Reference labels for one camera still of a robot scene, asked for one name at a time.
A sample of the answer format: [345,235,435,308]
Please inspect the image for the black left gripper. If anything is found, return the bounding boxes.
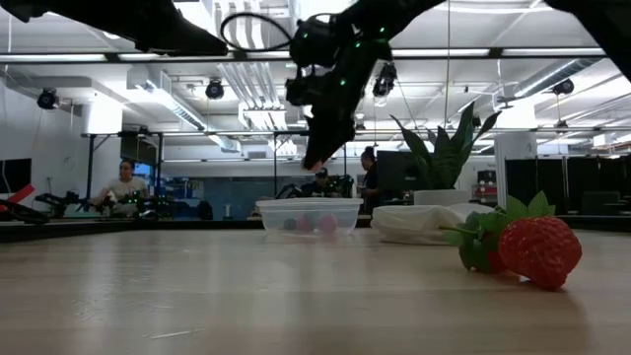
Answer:
[46,0,230,56]

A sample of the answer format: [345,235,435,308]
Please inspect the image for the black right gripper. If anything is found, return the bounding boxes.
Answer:
[301,41,394,172]

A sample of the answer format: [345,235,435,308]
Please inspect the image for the pink round fruit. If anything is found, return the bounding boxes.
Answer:
[316,213,340,236]

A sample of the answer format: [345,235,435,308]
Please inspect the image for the red strawberry with stem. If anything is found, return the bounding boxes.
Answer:
[437,210,512,276]

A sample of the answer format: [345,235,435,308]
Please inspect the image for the large red strawberry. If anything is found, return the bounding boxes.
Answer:
[497,190,584,292]

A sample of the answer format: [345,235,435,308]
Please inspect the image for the clear plastic tupperware container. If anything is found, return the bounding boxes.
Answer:
[254,197,365,237]

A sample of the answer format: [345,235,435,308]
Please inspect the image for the person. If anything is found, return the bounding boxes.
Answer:
[93,158,149,216]
[300,167,341,199]
[359,146,384,214]

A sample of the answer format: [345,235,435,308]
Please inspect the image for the black desk monitor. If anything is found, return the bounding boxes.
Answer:
[377,150,420,193]

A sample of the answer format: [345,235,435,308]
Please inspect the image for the green snake plant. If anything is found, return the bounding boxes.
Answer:
[388,102,503,192]

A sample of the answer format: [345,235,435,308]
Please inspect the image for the white folded cloth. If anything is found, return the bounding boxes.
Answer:
[370,203,497,247]

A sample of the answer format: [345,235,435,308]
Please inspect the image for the white plant pot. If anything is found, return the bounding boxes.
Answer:
[412,188,472,207]

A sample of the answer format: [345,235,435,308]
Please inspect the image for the red storage bins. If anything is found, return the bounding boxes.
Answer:
[475,170,498,203]

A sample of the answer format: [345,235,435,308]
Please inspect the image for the white pillar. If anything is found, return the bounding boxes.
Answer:
[494,132,538,208]

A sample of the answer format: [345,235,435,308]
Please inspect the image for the red bar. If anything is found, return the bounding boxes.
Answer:
[0,183,36,213]

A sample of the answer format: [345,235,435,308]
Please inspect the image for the black partition panels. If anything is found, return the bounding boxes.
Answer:
[505,156,631,216]

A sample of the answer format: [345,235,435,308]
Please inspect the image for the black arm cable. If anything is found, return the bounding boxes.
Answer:
[219,12,298,53]

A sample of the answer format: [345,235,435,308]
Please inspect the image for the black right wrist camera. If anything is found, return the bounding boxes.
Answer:
[284,72,321,107]

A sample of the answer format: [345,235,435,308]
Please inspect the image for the black metal rig frame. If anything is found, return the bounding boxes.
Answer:
[273,130,348,198]
[83,130,167,218]

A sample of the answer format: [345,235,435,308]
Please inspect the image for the black hanging camera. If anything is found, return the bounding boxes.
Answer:
[205,79,226,101]
[373,61,398,99]
[36,87,60,110]
[551,78,576,97]

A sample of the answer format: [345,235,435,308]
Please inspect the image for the black frame bar with lights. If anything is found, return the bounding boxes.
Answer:
[0,47,631,63]

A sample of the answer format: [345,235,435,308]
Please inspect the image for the black table edge rail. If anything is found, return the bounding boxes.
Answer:
[0,215,631,243]

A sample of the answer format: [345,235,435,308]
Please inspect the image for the black wall monitor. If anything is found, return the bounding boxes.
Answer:
[0,158,33,194]

